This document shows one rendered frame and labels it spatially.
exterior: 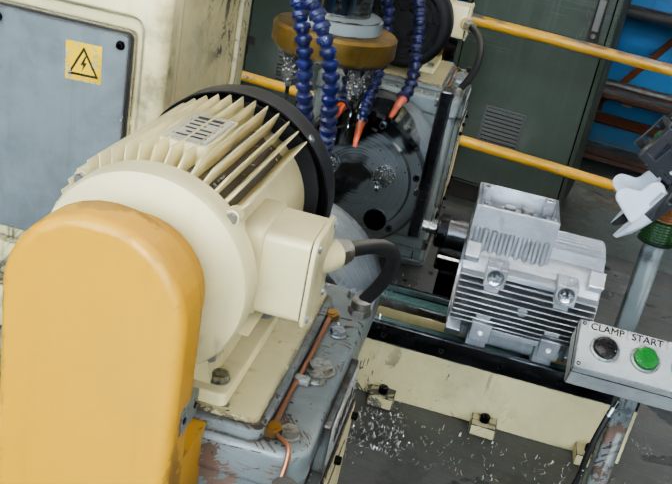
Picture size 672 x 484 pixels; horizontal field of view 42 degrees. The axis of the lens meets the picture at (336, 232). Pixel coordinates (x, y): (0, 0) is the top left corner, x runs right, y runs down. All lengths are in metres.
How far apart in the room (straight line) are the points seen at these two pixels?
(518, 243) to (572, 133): 3.11
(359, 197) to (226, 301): 0.97
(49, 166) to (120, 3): 0.26
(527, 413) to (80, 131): 0.77
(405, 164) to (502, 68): 2.87
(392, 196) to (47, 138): 0.61
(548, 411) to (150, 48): 0.78
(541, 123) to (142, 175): 3.85
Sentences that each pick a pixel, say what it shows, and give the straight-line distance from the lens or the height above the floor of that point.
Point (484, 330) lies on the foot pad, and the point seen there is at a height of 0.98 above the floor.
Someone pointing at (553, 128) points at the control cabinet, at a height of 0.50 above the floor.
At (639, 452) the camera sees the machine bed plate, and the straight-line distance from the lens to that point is 1.49.
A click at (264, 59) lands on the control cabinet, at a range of 4.83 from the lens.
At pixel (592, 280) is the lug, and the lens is 1.29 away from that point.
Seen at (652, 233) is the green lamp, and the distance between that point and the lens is 1.64.
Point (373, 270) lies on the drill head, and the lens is 1.11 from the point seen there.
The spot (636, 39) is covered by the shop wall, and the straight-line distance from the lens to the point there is 6.20.
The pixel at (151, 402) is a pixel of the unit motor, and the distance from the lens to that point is 0.59.
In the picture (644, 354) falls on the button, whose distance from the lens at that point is 1.16.
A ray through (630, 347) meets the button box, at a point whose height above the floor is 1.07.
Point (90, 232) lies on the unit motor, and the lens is 0.55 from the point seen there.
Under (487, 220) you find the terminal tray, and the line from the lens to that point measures 1.28.
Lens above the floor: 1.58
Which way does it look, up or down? 24 degrees down
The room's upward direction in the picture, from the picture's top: 11 degrees clockwise
